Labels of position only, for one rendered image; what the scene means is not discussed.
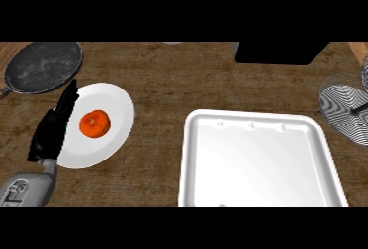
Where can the white rectangular tray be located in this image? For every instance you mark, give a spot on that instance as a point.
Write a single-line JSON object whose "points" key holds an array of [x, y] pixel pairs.
{"points": [[260, 162]]}

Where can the white round plate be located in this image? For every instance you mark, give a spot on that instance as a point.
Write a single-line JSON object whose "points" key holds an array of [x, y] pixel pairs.
{"points": [[108, 107]]}

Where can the dark grey frying pan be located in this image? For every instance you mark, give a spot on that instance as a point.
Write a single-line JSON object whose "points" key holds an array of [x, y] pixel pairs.
{"points": [[43, 67]]}

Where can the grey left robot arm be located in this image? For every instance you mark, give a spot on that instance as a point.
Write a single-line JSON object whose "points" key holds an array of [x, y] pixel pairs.
{"points": [[28, 189]]}

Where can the small grey object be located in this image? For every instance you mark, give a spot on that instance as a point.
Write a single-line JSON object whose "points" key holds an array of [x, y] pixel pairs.
{"points": [[172, 42]]}

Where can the orange tomato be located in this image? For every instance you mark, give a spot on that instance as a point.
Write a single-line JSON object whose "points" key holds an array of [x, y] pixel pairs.
{"points": [[95, 124]]}

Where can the black box appliance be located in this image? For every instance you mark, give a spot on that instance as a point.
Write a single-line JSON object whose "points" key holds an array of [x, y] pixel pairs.
{"points": [[280, 52]]}

